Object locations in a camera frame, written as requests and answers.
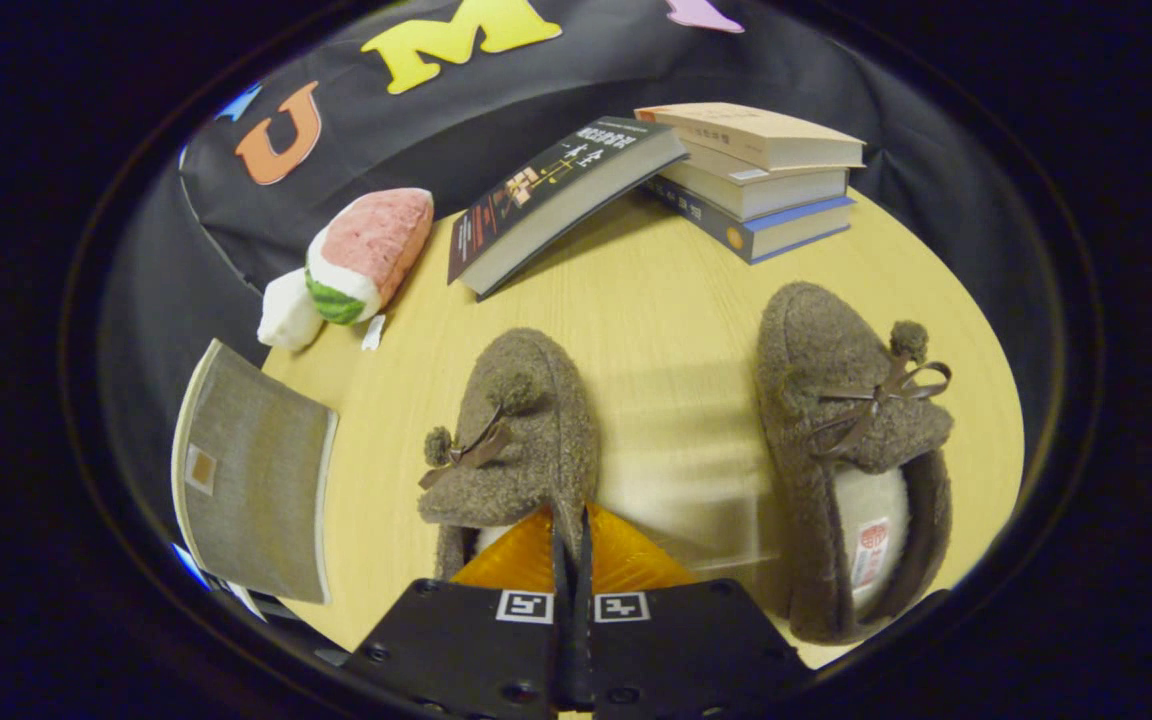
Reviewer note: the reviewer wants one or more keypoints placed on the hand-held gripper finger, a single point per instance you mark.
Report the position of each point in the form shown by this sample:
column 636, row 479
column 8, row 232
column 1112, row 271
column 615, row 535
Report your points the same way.
column 561, row 570
column 584, row 575

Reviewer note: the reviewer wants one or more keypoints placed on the watermelon slice plush toy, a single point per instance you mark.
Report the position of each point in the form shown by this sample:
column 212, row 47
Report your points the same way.
column 376, row 240

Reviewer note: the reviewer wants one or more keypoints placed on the brown fuzzy shoe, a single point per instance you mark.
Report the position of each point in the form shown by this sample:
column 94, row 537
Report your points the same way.
column 526, row 450
column 816, row 350

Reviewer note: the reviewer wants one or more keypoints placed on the black cover book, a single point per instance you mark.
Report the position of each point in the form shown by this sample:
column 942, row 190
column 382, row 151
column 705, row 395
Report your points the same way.
column 536, row 185

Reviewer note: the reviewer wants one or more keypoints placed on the white plush toy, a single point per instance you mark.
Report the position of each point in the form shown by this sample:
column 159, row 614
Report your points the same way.
column 286, row 315

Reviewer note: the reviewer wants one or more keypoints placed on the beige storage box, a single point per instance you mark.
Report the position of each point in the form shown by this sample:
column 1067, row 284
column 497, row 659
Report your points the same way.
column 246, row 470

